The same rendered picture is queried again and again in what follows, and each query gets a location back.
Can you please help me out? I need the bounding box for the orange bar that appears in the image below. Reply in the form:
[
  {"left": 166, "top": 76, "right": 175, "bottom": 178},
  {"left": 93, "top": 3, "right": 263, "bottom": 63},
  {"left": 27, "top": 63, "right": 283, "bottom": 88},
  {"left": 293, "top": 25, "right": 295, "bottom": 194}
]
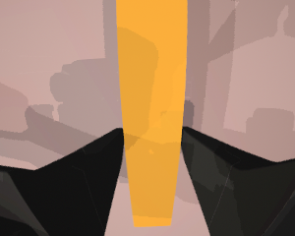
[{"left": 116, "top": 0, "right": 188, "bottom": 227}]

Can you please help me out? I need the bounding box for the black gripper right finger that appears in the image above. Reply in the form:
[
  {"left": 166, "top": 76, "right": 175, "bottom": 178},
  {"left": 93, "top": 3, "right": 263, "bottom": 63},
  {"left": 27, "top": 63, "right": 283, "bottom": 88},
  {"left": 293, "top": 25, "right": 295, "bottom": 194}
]
[{"left": 180, "top": 127, "right": 295, "bottom": 236}]

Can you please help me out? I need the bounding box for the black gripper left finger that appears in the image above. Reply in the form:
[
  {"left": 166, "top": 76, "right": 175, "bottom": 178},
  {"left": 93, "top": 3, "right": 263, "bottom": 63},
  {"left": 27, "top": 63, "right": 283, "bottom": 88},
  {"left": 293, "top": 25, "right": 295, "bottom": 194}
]
[{"left": 0, "top": 129, "right": 125, "bottom": 236}]

